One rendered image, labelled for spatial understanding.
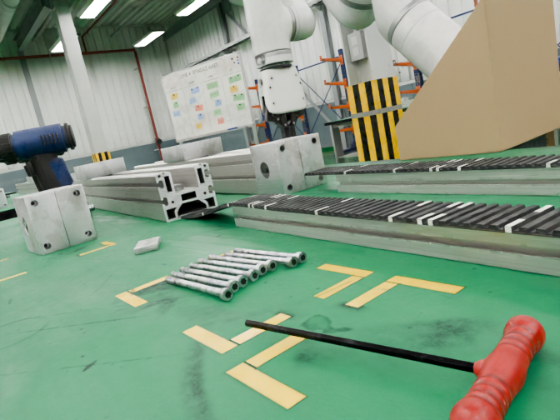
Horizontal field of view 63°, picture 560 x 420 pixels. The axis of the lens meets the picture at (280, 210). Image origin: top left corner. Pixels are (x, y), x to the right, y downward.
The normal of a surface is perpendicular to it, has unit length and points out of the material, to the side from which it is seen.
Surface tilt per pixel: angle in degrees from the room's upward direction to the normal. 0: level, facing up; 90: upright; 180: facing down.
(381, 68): 90
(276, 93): 89
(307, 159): 90
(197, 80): 90
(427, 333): 0
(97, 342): 0
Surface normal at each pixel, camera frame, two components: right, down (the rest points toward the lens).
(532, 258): -0.81, 0.27
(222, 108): -0.51, 0.26
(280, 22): 0.56, 0.03
